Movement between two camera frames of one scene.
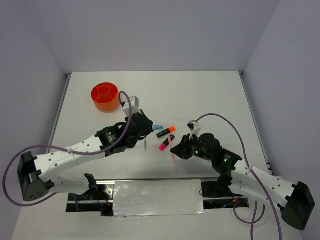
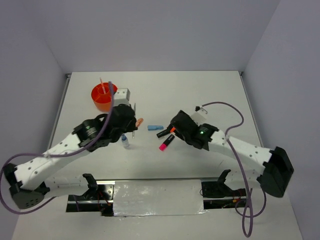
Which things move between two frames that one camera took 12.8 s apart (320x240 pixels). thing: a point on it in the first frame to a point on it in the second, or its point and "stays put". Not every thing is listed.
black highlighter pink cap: (163, 147) stays put
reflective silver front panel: (143, 198) stays put
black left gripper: (149, 130) to (132, 126)
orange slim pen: (171, 148) to (102, 85)
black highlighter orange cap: (170, 130) stays put
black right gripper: (182, 149) to (179, 135)
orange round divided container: (105, 96) stays put
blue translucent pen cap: (158, 127) stays put
